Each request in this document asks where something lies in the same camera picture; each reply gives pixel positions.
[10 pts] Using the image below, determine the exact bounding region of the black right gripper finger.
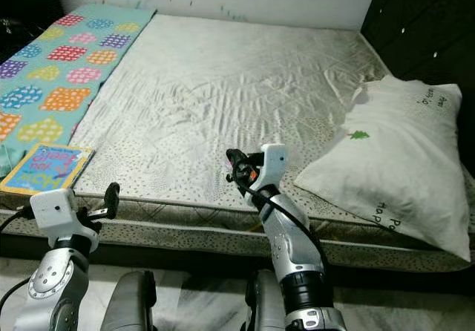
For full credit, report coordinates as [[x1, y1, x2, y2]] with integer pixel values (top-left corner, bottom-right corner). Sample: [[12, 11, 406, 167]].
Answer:
[[225, 148, 249, 182]]

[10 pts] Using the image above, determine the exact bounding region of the blue yellow children's book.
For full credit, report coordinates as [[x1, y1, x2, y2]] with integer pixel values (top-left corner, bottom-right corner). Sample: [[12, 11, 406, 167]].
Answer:
[[0, 144, 96, 197]]

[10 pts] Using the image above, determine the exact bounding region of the white pillow with tree print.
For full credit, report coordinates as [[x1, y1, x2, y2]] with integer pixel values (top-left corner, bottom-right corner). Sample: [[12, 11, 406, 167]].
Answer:
[[293, 75, 473, 262]]

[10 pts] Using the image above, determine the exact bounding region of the grey quilted dotted mattress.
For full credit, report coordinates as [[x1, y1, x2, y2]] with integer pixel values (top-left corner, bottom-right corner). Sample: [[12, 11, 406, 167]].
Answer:
[[0, 13, 475, 272]]

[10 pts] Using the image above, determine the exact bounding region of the grey robot left leg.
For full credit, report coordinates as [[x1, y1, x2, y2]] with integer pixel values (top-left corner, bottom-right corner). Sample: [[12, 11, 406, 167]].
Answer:
[[100, 270, 157, 331]]

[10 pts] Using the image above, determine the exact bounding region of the teal sheet with colourful shapes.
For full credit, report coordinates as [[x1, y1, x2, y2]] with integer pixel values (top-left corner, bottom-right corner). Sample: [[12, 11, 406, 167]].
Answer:
[[0, 4, 157, 180]]

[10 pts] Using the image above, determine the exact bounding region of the black tufted headboard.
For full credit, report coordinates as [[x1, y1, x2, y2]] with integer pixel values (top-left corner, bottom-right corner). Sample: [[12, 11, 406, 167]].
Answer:
[[360, 0, 475, 87]]

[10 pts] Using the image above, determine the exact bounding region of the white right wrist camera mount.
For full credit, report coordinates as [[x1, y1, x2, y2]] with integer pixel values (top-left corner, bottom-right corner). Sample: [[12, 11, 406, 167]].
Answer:
[[260, 144, 289, 191]]

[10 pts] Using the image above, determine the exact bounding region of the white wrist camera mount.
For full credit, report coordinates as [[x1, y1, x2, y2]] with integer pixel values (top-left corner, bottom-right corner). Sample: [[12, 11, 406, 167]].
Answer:
[[31, 189, 101, 252], [260, 144, 289, 191]]

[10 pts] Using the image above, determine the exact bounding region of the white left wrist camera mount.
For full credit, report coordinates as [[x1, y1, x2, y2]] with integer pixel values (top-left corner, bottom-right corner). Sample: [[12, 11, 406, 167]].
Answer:
[[31, 189, 101, 252]]

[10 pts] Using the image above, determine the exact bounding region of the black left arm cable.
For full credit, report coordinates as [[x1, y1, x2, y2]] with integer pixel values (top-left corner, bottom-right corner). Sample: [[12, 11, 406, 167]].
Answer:
[[0, 209, 38, 311]]

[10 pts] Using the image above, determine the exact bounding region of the dark bed frame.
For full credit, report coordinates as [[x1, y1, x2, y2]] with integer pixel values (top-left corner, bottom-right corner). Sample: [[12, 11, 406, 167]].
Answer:
[[0, 231, 475, 296]]

